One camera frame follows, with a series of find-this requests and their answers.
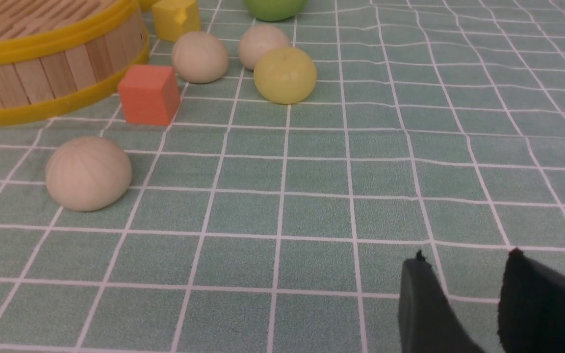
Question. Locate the orange foam cube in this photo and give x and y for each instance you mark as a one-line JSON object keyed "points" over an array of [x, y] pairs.
{"points": [[149, 95]]}

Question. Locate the yellow bun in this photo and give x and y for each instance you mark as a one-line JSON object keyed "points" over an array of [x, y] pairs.
{"points": [[285, 75]]}

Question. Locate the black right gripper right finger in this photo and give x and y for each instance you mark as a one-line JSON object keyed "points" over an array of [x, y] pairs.
{"points": [[531, 309]]}

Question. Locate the bamboo steamer tray yellow rims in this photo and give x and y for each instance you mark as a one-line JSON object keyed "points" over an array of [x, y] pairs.
{"points": [[57, 56]]}

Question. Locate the green toy apple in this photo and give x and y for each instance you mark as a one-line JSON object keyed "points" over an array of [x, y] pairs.
{"points": [[274, 10]]}

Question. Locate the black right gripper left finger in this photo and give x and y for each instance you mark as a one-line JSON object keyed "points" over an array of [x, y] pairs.
{"points": [[426, 321]]}

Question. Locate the green checkered tablecloth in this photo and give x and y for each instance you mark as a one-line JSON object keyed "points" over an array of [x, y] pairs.
{"points": [[251, 227]]}

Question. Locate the white bun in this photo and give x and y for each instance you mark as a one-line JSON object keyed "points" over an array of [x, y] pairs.
{"points": [[259, 40], [88, 173], [199, 57]]}

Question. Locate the yellow foam cube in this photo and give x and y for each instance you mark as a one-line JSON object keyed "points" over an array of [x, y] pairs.
{"points": [[174, 18]]}

